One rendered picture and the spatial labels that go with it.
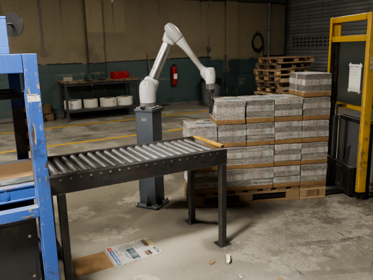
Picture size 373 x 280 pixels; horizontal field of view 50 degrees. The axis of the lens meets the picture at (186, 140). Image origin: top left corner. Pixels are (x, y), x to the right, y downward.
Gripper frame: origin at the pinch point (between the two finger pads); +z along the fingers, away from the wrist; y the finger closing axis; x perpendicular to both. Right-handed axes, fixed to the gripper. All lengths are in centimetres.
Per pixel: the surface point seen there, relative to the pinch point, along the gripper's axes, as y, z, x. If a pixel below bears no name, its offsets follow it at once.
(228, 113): -19.0, 1.8, -13.3
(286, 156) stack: -19, 49, -74
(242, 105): -20.2, -5.9, -26.7
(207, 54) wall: 743, -45, -157
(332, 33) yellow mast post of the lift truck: 37, -73, -147
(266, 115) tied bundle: -18, 5, -52
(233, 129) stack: -18.4, 17.5, -18.6
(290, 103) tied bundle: -18, -6, -76
